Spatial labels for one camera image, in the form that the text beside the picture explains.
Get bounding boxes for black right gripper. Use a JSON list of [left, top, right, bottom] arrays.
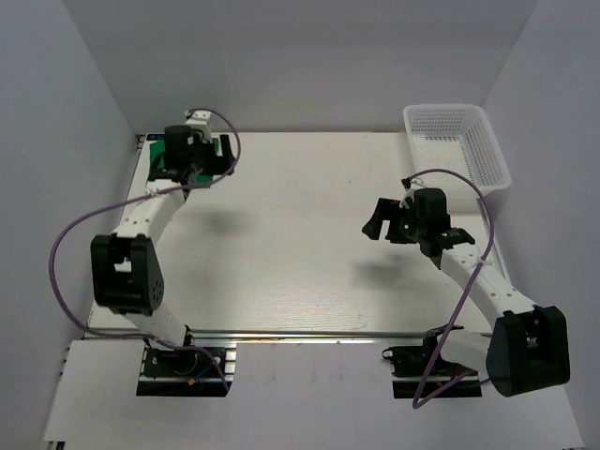
[[363, 198, 427, 245]]

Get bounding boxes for green t shirt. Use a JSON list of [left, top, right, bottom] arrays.
[[149, 138, 221, 183]]

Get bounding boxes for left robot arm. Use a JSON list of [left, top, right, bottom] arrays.
[[91, 125, 237, 374]]

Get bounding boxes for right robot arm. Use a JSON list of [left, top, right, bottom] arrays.
[[362, 187, 571, 398]]

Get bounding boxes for blue table label sticker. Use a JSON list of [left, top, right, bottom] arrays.
[[145, 133, 164, 142]]

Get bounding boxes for white plastic basket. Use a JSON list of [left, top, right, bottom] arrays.
[[403, 103, 512, 194]]

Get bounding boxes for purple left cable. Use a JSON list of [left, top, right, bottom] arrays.
[[49, 109, 242, 348]]

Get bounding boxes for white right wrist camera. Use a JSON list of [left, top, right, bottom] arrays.
[[399, 177, 426, 209]]

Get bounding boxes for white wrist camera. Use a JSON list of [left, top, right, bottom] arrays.
[[185, 109, 212, 142], [399, 177, 426, 209]]

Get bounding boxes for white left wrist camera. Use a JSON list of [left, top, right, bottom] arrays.
[[185, 109, 212, 142]]

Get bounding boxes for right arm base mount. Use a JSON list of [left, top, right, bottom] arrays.
[[382, 325, 491, 405]]

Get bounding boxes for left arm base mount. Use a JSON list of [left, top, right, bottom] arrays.
[[136, 339, 235, 398]]

